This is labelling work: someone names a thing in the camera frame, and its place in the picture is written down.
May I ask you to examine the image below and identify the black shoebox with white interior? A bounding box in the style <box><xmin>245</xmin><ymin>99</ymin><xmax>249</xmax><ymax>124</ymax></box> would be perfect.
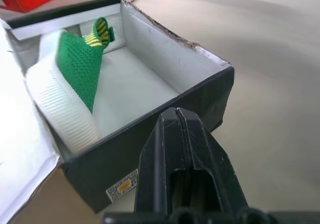
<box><xmin>0</xmin><ymin>0</ymin><xmax>235</xmax><ymax>224</ymax></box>

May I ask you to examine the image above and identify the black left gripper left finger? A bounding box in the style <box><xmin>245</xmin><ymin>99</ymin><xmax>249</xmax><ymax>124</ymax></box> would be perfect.
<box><xmin>133</xmin><ymin>107</ymin><xmax>189</xmax><ymax>215</ymax></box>

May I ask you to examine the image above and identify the white QR code label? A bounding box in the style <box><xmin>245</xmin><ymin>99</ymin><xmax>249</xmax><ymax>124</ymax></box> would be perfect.
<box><xmin>105</xmin><ymin>168</ymin><xmax>139</xmax><ymax>205</ymax></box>

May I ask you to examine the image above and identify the green knit white-soled shoe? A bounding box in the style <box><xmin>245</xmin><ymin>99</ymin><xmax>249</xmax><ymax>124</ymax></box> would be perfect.
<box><xmin>26</xmin><ymin>17</ymin><xmax>115</xmax><ymax>154</ymax></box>

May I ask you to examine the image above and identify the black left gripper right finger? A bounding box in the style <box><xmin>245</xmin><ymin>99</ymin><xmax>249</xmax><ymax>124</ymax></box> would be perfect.
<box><xmin>176</xmin><ymin>107</ymin><xmax>250</xmax><ymax>214</ymax></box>

